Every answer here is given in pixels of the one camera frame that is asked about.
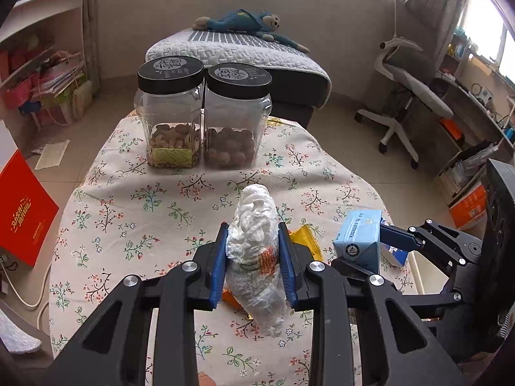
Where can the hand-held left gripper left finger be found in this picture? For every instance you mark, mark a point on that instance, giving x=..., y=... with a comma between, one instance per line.
x=217, y=265

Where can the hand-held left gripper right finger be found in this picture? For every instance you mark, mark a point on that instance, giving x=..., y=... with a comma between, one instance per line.
x=287, y=265

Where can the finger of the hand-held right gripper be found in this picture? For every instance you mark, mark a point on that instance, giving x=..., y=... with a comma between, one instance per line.
x=398, y=238
x=434, y=303

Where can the light blue drink carton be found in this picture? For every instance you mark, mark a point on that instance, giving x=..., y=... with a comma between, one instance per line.
x=358, y=237

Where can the white plastic bag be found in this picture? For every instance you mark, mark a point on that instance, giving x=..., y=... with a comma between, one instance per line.
x=255, y=225

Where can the yellow snack packet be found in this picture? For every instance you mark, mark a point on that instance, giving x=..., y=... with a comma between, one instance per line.
x=308, y=241

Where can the orange snack wrapper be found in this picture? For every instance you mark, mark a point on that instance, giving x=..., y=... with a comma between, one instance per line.
x=232, y=299

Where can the orange cardboard box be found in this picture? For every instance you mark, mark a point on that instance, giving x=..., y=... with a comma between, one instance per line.
x=468, y=207

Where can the floral tablecloth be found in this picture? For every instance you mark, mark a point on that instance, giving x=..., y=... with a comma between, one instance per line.
x=141, y=217

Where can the clear jar with brown nuts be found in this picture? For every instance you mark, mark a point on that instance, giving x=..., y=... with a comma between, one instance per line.
x=233, y=136

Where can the wooden desk with shelves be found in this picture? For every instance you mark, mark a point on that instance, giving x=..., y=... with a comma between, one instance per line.
x=474, y=108

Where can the clear jar with cashews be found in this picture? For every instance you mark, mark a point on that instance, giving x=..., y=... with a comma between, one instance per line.
x=171, y=128

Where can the grey office chair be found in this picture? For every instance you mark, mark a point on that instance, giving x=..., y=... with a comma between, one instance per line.
x=418, y=92

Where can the dark grey ottoman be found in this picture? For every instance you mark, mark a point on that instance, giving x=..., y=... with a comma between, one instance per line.
x=293, y=100

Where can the paper sheet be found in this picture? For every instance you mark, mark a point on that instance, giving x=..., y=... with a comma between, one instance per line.
x=52, y=155

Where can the red gift box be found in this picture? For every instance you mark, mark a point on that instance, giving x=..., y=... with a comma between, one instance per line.
x=24, y=217

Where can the grey sofa cover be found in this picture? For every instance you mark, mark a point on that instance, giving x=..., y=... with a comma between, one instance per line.
x=16, y=331

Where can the cream bag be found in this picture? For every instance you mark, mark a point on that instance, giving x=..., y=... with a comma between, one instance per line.
x=82, y=98

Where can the grey quilted cover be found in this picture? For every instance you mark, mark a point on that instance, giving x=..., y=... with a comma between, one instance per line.
x=241, y=50

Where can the small side window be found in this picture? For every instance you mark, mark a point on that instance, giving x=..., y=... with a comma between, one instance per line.
x=487, y=32

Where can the grey curtain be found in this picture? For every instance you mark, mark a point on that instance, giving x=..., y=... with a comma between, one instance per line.
x=91, y=36
x=438, y=4

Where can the stack of papers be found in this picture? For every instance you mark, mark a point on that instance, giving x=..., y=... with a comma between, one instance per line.
x=60, y=80

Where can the blue plush monkey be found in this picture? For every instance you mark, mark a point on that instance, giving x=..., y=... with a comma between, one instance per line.
x=241, y=22

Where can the pink plastic basket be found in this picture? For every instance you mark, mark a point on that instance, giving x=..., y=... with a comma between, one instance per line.
x=18, y=91

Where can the white shelf unit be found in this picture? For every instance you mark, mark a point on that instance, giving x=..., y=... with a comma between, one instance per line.
x=40, y=20

